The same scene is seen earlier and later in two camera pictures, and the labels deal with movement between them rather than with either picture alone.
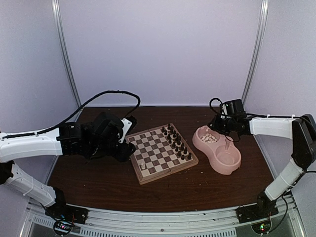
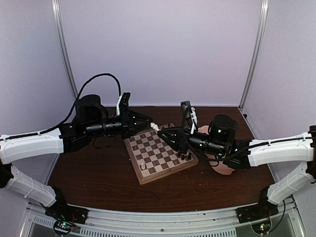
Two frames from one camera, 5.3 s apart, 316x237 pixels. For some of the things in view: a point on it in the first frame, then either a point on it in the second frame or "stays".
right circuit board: [261, 227] stays
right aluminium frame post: [264, 9] stays
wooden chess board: [160, 152] stays
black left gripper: [123, 155] → [129, 127]
